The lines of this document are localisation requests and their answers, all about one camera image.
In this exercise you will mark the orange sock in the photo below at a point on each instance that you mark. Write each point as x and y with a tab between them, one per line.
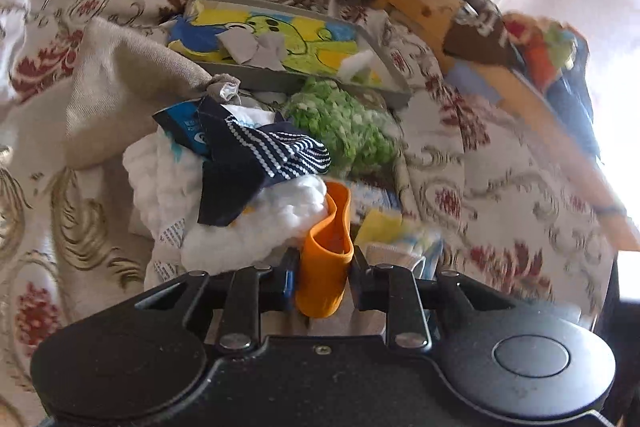
325	267

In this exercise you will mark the grey cloth scrap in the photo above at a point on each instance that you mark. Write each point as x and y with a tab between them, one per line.
265	49

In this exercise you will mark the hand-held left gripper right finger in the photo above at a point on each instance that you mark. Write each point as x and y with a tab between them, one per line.
358	284

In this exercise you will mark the navy striped sock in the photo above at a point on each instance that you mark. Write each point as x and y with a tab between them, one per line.
240	157

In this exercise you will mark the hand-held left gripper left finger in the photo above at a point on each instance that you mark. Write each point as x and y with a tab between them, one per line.
288	281

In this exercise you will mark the grey tray with colourful drawing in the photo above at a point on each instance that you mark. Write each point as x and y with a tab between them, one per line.
300	32

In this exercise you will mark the light blue sheet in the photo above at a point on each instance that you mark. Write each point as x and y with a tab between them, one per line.
470	77

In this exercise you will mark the yellow cloth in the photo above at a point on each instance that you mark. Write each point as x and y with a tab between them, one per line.
375	227

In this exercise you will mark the floral bedspread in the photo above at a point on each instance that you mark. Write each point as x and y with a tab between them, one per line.
500	207

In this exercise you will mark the white fluffy cloth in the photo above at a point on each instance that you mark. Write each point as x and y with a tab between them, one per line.
230	237

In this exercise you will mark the beige cloth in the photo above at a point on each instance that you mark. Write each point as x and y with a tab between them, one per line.
125	82

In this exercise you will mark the blue cloth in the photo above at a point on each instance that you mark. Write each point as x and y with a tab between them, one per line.
570	107

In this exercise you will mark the blue plastic packet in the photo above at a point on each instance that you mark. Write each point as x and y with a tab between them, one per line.
182	122

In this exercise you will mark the green fluffy cloth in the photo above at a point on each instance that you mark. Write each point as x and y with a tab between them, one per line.
340	122

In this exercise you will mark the brown cloth with white print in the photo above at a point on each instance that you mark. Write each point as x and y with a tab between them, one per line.
480	42

